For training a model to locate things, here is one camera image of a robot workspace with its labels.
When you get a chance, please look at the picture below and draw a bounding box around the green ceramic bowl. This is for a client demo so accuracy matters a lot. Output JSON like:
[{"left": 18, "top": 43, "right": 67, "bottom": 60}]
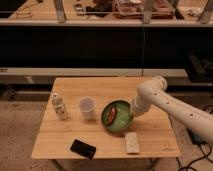
[{"left": 101, "top": 100, "right": 133, "bottom": 133}]

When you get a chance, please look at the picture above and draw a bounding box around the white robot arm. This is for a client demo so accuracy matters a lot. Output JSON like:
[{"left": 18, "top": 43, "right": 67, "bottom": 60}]
[{"left": 130, "top": 76, "right": 213, "bottom": 145}]

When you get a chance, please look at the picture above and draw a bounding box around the red-brown item in bowl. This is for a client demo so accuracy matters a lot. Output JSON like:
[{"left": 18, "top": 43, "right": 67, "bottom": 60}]
[{"left": 107, "top": 107, "right": 116, "bottom": 123}]

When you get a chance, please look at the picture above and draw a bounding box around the wooden folding table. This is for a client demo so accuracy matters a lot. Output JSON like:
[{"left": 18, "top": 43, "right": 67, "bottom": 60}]
[{"left": 31, "top": 77, "right": 180, "bottom": 160}]

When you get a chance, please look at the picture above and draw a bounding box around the small white patterned bottle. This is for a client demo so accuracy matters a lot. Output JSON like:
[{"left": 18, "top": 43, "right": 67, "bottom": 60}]
[{"left": 51, "top": 93, "right": 68, "bottom": 120}]

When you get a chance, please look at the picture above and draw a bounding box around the dark device on shelf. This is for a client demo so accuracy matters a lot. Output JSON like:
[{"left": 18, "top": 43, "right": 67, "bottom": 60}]
[{"left": 86, "top": 3, "right": 112, "bottom": 17}]

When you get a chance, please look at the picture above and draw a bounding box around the brown tray on shelf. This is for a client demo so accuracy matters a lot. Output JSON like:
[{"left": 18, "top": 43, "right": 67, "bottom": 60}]
[{"left": 113, "top": 0, "right": 175, "bottom": 19}]

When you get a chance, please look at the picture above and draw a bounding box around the black box at right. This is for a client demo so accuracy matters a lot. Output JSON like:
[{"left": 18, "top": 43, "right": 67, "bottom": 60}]
[{"left": 185, "top": 55, "right": 213, "bottom": 83}]

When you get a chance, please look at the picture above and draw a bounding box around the black cable on floor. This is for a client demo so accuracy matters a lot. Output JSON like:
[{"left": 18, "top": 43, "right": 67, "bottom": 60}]
[{"left": 175, "top": 131, "right": 213, "bottom": 171}]

